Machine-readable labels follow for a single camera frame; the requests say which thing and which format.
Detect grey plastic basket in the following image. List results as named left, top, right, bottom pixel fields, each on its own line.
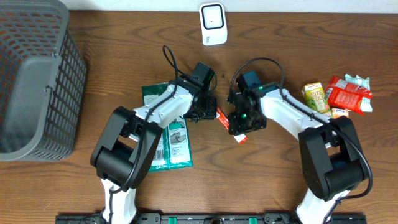
left=1, top=1, right=88, bottom=161

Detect orange Kleenex tissue pack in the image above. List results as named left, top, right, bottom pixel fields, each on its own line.
left=331, top=108, right=349, bottom=119

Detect white barcode scanner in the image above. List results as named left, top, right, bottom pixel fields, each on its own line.
left=199, top=2, right=228, bottom=46

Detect red Nestle sachet stick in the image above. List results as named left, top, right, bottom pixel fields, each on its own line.
left=216, top=106, right=249, bottom=145

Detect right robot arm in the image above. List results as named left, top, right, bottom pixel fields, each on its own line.
left=228, top=83, right=373, bottom=223

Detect mint green wipes pack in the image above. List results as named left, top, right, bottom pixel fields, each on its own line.
left=344, top=73, right=373, bottom=113

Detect green 3M gloves pack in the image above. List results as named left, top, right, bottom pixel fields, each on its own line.
left=142, top=83, right=193, bottom=172

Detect green tea drink carton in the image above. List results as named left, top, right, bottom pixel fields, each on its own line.
left=302, top=82, right=332, bottom=117

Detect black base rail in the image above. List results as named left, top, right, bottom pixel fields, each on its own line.
left=55, top=212, right=368, bottom=224

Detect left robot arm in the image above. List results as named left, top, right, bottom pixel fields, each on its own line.
left=90, top=78, right=211, bottom=223

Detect red snack bag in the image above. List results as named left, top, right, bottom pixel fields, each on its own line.
left=325, top=76, right=373, bottom=115

